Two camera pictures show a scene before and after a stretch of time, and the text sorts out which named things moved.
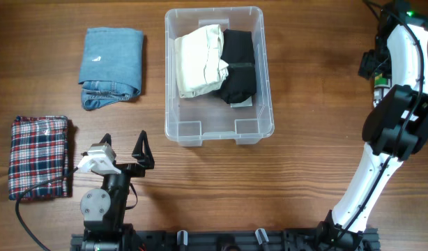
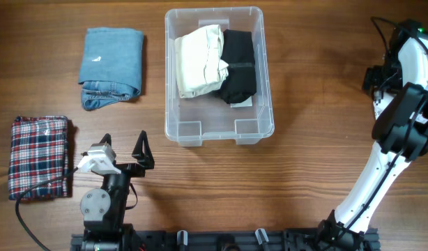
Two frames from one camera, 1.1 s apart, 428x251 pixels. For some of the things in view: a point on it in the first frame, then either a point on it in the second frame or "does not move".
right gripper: [367, 63] -> [371, 77]
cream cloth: [199, 66] does not move
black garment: [238, 54] does not move
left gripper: [144, 159] does not move
